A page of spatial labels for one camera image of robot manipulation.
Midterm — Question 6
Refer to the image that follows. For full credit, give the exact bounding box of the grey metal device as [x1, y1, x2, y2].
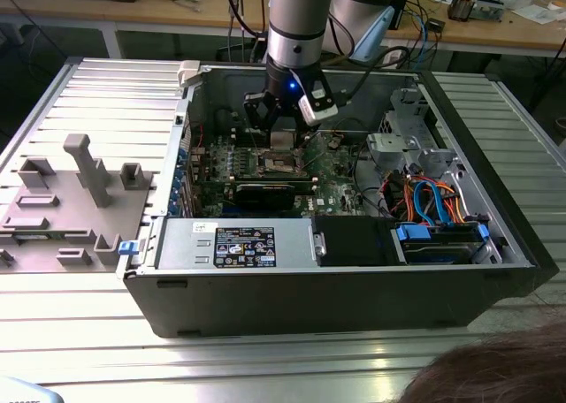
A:
[472, 0, 506, 23]

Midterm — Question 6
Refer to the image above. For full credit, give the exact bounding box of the silver power supply unit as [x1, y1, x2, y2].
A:
[154, 217, 320, 271]

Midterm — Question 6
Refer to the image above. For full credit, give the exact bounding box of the black open PC case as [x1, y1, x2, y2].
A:
[115, 60, 561, 338]

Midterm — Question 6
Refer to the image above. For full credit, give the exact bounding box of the copper wound transformer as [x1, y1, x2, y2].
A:
[447, 0, 477, 22]

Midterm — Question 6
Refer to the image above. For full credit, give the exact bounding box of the metal socket cover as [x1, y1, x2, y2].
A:
[294, 148, 311, 177]

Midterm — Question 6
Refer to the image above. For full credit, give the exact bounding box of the CPU socket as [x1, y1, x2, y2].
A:
[256, 148, 310, 178]

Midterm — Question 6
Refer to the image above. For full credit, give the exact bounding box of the wooden desk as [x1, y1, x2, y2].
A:
[0, 0, 566, 62]

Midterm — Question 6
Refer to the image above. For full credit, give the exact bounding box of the silver CPU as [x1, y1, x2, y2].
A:
[271, 130, 296, 151]

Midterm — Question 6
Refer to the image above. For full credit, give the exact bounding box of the blue SATA cable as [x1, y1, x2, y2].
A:
[413, 177, 448, 227]

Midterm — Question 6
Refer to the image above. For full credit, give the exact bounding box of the orange wire bundle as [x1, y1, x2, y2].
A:
[435, 179, 470, 225]
[382, 175, 417, 221]

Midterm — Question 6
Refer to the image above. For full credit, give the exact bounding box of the grey rounded device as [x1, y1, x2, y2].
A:
[0, 375, 61, 403]

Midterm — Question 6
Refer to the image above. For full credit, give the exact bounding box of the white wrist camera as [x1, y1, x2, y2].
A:
[291, 69, 340, 128]

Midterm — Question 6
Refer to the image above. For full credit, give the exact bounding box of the black graphics card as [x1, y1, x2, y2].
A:
[233, 181, 296, 210]

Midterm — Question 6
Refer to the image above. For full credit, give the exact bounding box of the white label card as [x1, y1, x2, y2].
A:
[380, 47, 404, 72]

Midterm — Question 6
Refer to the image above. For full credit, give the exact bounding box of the beige case latch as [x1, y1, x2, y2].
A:
[176, 60, 205, 88]

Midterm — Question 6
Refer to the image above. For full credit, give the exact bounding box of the silver disk bay cage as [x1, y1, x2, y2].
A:
[366, 87, 470, 187]

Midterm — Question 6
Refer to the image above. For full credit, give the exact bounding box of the grey parts rack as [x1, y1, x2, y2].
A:
[0, 133, 157, 275]

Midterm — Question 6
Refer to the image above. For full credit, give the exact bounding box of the black upright box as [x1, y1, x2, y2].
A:
[388, 0, 413, 32]

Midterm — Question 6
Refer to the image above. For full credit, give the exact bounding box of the person's brown-haired head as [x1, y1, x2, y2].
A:
[395, 318, 566, 403]

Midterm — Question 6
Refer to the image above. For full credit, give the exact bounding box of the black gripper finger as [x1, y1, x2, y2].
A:
[242, 90, 279, 135]
[280, 102, 321, 147]

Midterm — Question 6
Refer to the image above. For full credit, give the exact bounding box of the hard disk in blue carrier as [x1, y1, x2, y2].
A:
[391, 221, 492, 266]

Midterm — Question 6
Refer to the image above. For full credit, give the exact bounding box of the green motherboard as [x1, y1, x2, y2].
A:
[194, 128, 371, 219]

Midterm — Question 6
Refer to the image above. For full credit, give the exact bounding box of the black camera cable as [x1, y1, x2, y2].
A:
[335, 44, 415, 108]

